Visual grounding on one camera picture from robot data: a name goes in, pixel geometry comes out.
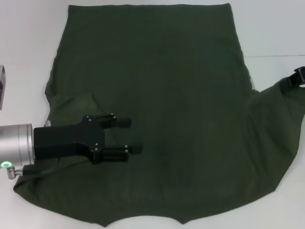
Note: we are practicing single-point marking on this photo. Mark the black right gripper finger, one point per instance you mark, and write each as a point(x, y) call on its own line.
point(293, 80)

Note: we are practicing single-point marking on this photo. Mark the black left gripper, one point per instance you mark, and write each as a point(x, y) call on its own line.
point(69, 140)

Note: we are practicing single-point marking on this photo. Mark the dark green shirt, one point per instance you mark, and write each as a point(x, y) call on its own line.
point(178, 83)

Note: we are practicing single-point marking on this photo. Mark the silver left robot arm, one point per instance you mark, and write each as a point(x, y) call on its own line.
point(16, 145)

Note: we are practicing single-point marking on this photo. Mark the silver left plug connector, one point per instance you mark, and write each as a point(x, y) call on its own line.
point(48, 123)

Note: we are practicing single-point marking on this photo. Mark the silver left spring connector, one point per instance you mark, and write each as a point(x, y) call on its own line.
point(12, 172)

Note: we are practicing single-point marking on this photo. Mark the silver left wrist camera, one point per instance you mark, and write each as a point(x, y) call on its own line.
point(2, 87)

